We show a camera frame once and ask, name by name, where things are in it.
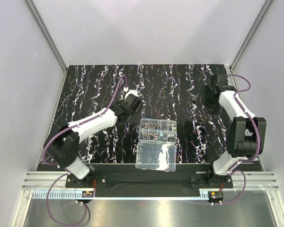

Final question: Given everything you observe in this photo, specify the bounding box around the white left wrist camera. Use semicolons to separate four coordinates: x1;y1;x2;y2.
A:
124;87;139;99

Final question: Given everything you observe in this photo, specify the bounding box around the grey cable duct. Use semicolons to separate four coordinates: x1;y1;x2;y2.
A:
32;189;209;201

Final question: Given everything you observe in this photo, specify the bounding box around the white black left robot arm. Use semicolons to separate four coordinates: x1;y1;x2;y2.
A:
44;89;142;187

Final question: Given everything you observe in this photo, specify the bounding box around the clear plastic organizer box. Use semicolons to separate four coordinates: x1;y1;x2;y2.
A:
135;118;177;172

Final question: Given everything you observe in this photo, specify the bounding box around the aluminium frame profile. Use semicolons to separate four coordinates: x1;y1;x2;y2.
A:
25;0;69;74

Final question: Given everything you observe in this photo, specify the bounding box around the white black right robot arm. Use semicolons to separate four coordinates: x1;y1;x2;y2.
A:
196;73;266;188

